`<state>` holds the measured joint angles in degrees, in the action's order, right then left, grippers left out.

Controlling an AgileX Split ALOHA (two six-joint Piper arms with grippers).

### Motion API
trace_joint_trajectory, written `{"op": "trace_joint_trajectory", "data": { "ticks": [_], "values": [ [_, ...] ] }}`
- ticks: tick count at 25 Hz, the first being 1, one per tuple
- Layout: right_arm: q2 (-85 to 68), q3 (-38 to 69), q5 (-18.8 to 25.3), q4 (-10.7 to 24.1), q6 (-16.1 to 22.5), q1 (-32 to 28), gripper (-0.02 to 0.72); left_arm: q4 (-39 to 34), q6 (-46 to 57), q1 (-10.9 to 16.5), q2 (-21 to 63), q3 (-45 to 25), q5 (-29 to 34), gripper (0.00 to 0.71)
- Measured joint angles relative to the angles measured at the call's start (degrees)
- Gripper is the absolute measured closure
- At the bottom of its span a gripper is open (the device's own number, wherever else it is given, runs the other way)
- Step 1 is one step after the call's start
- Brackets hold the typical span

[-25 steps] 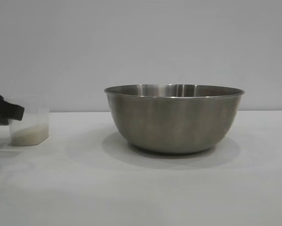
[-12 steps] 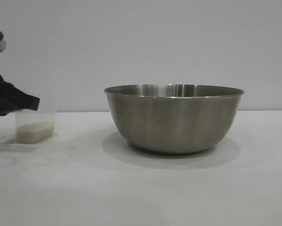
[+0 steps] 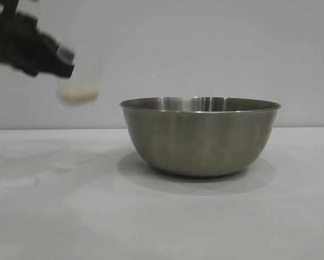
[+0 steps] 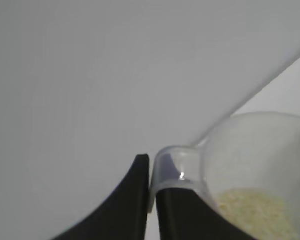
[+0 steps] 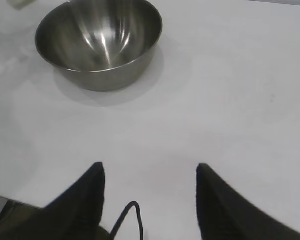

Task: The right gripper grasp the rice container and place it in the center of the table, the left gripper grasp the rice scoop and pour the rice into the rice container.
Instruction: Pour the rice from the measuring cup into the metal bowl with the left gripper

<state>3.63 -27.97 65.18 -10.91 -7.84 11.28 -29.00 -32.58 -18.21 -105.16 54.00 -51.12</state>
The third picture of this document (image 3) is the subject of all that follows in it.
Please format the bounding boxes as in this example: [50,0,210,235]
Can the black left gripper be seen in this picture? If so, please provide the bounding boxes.
[0,2,76,80]

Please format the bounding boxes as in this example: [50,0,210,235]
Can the clear plastic measuring cup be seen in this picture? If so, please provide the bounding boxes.
[55,45,104,107]

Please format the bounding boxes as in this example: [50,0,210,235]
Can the white rice grains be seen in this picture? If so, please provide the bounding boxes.
[57,83,100,106]

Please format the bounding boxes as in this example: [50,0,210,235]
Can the stainless steel mixing bowl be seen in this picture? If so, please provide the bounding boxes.
[119,95,282,178]

